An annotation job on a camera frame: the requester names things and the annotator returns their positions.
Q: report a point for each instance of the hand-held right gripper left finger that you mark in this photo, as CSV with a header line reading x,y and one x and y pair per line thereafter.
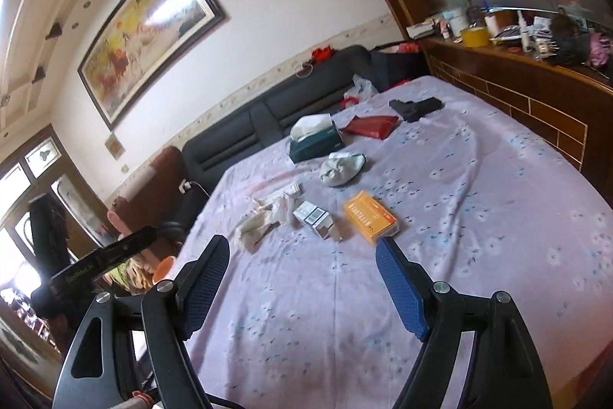
x,y
203,289

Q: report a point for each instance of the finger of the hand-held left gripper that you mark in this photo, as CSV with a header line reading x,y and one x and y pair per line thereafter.
x,y
45,227
127,246

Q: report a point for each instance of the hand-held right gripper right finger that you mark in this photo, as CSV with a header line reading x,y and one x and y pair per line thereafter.
x,y
402,289

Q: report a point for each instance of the orange box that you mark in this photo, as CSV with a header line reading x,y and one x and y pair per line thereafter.
x,y
371,217

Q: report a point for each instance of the wooden framed glass door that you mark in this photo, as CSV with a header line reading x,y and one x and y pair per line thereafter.
x,y
43,155

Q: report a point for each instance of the cream paper packet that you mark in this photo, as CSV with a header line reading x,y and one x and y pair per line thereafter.
x,y
254,227

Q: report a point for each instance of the crumpled clear plastic wrap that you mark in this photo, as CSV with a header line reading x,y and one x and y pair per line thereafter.
x,y
287,210

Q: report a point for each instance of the small white box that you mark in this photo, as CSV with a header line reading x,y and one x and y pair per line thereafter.
x,y
311,217

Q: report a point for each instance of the red pouch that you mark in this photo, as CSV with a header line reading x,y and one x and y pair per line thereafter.
x,y
371,127

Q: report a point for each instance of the green tissue box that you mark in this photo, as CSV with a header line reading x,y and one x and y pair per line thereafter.
x,y
316,145

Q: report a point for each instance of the black leather sofa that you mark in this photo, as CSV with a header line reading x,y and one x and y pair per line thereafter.
x,y
268,116

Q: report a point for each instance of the red plastic bag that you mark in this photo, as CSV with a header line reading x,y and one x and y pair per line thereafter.
x,y
349,102

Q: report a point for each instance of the white plastic bag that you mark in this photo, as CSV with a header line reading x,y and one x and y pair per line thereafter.
x,y
361,89

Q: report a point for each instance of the framed horse painting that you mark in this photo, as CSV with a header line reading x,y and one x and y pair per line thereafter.
x,y
148,35

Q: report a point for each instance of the black shopping bag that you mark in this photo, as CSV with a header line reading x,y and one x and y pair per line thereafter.
x,y
392,69

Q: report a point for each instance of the wooden sideboard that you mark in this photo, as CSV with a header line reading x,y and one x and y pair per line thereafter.
x,y
527,102

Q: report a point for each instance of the red cloth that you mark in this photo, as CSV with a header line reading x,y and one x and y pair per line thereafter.
x,y
323,53

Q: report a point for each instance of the stack of flat boxes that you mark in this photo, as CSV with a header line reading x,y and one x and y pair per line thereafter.
x,y
424,30

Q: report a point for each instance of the white jar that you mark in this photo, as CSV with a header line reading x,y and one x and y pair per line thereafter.
x,y
455,21

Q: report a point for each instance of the white squeeze bottle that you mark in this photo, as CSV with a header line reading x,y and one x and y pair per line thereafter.
x,y
523,33

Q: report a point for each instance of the dark glass bottle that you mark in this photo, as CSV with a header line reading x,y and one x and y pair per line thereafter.
x,y
471,11

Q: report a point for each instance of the pink cloth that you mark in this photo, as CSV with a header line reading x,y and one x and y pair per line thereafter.
x,y
601,49

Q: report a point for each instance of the small wall plaque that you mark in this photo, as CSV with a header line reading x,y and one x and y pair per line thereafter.
x,y
115,146

